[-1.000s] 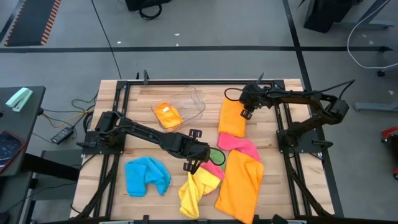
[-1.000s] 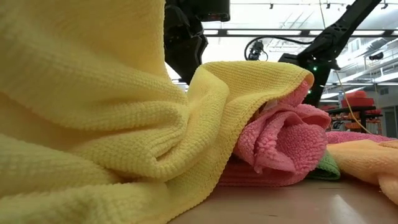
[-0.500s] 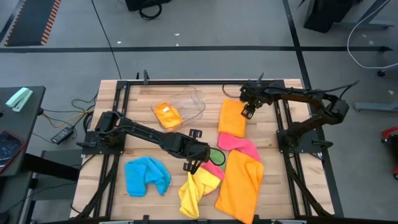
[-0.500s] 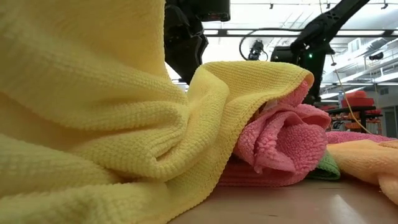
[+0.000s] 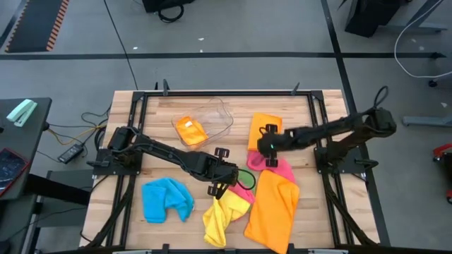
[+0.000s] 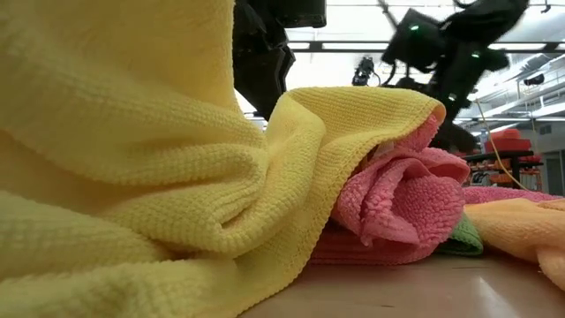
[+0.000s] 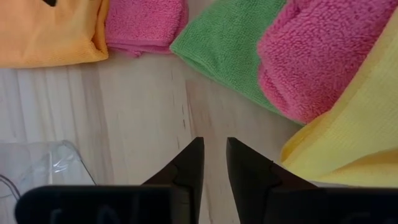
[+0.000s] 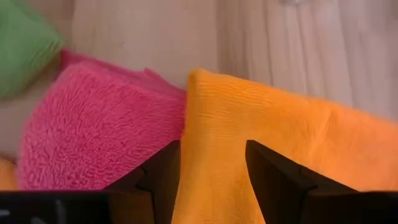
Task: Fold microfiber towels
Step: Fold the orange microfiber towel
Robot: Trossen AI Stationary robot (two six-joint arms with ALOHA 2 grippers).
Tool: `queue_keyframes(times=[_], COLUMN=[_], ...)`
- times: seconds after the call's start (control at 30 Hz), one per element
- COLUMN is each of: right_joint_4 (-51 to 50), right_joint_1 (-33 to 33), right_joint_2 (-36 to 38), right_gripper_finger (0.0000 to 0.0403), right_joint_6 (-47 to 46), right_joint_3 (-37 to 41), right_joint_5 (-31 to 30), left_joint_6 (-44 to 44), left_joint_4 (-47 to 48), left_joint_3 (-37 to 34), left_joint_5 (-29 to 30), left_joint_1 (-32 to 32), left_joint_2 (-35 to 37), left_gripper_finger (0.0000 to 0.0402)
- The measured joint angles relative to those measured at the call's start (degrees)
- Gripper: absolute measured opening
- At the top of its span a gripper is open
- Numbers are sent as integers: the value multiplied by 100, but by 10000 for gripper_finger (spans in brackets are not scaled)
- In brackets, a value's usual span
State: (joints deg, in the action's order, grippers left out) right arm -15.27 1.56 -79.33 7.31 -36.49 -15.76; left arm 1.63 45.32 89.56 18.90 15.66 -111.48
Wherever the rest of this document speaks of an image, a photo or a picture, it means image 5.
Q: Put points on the green microfiber towel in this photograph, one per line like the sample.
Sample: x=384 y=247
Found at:
x=248 y=180

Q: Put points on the clear plastic bin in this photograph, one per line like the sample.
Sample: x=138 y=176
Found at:
x=219 y=120

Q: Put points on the black mat with orange stripes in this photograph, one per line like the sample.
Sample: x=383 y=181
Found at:
x=31 y=24

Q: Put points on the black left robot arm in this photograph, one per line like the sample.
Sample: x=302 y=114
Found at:
x=159 y=150

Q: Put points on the yellow microfiber towel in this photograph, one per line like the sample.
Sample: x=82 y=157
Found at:
x=222 y=218

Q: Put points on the red wheeled cart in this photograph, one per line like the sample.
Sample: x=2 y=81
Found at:
x=443 y=150

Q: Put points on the black caster wheel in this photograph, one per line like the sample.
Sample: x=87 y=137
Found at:
x=433 y=83

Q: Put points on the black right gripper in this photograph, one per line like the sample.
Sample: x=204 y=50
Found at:
x=270 y=144

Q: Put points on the grey desk base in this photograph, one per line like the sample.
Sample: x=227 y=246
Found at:
x=63 y=215

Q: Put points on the black table clamp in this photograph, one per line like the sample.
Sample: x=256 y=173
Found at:
x=296 y=88

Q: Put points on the mint green stapler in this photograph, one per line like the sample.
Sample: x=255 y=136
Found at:
x=21 y=112

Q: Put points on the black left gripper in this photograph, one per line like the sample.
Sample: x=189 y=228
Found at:
x=222 y=171

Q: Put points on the smartphone in red case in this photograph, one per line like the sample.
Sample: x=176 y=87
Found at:
x=12 y=171

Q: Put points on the black aluminium table frame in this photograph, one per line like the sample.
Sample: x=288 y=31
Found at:
x=229 y=94

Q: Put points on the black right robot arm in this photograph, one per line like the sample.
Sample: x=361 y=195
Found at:
x=335 y=127

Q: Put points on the black computer tower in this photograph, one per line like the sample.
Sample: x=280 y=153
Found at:
x=166 y=5

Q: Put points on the black side desk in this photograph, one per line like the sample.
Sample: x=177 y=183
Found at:
x=35 y=141

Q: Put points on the grey metal desk foot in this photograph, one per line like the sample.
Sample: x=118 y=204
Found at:
x=416 y=27
x=427 y=121

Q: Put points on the black equipment cabinet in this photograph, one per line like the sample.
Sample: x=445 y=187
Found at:
x=370 y=16

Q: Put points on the blue microfiber towel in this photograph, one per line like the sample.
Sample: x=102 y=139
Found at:
x=166 y=197

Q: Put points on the black power adapter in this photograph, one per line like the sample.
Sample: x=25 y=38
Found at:
x=70 y=153

